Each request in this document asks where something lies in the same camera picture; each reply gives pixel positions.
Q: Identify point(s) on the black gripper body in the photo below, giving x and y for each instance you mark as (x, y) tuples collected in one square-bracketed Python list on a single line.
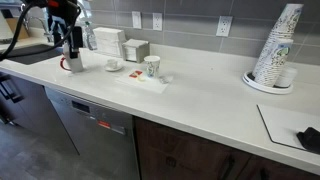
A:
[(76, 36)]

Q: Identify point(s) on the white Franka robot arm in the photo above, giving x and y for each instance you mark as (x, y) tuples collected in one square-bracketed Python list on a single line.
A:
[(55, 13)]

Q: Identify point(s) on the white rolled cup in mug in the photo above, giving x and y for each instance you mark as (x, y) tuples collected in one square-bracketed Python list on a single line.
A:
[(66, 49)]

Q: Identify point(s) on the small white espresso cup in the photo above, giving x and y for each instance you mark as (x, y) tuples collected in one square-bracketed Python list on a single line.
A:
[(112, 63)]

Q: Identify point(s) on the round white cup tray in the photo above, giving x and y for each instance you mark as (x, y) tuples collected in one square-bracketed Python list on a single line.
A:
[(256, 86)]

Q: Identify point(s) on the short printed paper cup stack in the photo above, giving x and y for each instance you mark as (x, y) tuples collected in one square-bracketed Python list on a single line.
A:
[(273, 63)]

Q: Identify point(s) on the tall printed paper cup stack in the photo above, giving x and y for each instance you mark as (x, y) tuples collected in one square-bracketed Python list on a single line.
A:
[(286, 23)]

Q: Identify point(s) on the white paper napkin stack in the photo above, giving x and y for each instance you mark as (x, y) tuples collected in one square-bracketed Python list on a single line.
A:
[(108, 40)]

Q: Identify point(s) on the chrome sink faucet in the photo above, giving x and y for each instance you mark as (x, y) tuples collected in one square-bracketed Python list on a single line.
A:
[(43, 24)]

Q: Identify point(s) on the white saucer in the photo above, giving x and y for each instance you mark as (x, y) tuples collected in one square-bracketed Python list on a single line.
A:
[(114, 69)]

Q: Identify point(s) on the kitchen sink basin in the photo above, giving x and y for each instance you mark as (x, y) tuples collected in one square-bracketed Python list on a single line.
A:
[(30, 54)]

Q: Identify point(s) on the grey napkin dispenser box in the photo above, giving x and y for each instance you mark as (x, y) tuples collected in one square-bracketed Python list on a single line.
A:
[(135, 50)]

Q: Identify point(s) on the red sachet packet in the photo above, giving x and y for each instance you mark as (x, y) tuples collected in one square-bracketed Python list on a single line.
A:
[(135, 74)]

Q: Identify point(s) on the wooden cutting board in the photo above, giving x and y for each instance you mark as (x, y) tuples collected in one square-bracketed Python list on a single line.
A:
[(15, 30)]

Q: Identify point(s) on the dark wood sink cabinet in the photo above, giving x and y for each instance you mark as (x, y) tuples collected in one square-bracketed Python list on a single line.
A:
[(36, 113)]

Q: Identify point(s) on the pale yellow sachet packet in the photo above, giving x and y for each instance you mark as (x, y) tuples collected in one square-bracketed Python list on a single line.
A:
[(141, 79)]

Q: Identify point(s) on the white rectangular tray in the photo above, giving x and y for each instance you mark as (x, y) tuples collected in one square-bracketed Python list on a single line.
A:
[(146, 86)]

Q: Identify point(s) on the stainless steel dishwasher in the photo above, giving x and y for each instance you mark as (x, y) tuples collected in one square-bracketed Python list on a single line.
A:
[(93, 133)]

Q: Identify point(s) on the silver sachet packet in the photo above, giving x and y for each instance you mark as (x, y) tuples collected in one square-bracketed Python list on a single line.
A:
[(163, 79)]

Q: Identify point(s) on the dark wood drawer cabinet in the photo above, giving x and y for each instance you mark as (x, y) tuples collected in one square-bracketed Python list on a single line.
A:
[(180, 156)]

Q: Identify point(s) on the white lid stack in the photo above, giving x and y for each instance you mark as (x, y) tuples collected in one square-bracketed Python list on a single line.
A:
[(287, 77)]

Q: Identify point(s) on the white black-edged mat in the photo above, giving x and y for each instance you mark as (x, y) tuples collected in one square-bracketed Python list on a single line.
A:
[(283, 123)]

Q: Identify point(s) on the black block on mat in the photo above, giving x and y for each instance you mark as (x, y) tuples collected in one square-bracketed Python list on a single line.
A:
[(310, 139)]

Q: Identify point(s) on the white light switch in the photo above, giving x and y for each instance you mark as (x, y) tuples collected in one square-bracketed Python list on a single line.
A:
[(136, 20)]

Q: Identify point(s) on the white wall outlet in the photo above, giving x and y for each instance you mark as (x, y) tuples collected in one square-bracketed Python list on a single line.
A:
[(157, 21), (224, 26)]

